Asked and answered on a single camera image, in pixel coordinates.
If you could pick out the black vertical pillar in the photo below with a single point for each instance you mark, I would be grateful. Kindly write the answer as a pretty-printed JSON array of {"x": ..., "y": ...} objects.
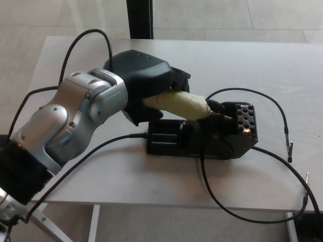
[{"x": 140, "y": 19}]

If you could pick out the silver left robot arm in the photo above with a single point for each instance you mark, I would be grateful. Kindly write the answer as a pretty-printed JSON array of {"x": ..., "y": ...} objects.
[{"x": 70, "y": 121}]

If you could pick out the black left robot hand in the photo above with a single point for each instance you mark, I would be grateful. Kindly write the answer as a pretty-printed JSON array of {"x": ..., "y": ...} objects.
[{"x": 143, "y": 73}]

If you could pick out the thin black alligator clip lead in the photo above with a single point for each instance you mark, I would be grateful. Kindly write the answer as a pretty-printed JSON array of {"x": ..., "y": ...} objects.
[
  {"x": 304, "y": 199},
  {"x": 286, "y": 131}
]

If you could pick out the black floor object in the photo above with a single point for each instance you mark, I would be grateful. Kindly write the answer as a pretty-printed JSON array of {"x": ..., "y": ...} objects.
[
  {"x": 3, "y": 138},
  {"x": 311, "y": 229}
]

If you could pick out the white metal table frame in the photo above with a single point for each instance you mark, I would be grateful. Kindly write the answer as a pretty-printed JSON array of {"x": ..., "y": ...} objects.
[{"x": 93, "y": 221}]

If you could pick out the black soldering iron stand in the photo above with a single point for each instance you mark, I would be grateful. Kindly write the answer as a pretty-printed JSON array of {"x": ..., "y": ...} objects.
[{"x": 237, "y": 147}]

